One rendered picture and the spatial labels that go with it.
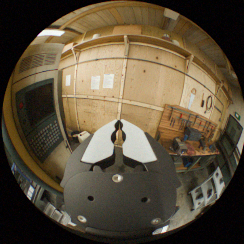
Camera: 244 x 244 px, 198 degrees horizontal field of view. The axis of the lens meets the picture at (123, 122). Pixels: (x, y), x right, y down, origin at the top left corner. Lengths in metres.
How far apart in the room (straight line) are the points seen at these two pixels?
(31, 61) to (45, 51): 0.15
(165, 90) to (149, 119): 0.67
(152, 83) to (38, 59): 1.68
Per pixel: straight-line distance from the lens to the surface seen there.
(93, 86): 1.83
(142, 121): 1.72
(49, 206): 1.26
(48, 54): 0.89
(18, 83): 0.77
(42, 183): 0.47
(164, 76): 1.61
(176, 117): 1.72
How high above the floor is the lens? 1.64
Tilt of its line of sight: 29 degrees down
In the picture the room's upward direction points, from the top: 8 degrees clockwise
